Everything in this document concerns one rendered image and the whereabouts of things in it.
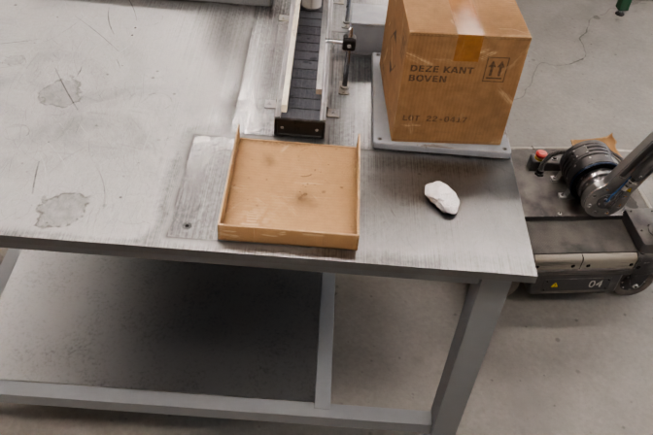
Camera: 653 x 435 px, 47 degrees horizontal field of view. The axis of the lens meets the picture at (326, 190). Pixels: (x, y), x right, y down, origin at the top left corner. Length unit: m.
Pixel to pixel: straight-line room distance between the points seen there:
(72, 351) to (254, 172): 0.76
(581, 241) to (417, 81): 1.06
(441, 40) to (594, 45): 2.48
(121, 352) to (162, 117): 0.65
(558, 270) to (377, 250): 1.07
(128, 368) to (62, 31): 0.86
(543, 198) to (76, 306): 1.45
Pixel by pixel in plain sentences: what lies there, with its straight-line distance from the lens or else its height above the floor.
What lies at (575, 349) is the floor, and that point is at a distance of 2.47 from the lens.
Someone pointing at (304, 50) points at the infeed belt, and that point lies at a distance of 1.83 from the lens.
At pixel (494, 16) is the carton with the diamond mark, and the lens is 1.57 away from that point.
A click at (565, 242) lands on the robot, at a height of 0.24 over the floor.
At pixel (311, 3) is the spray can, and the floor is 0.90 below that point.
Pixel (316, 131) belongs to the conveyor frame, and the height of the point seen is 0.85.
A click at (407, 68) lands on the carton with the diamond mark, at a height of 1.04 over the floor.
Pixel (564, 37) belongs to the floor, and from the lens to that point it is 3.93.
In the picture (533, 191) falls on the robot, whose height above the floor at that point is 0.26.
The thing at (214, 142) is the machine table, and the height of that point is 0.83.
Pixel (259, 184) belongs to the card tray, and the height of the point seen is 0.83.
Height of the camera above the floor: 1.86
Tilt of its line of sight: 43 degrees down
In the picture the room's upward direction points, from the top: 6 degrees clockwise
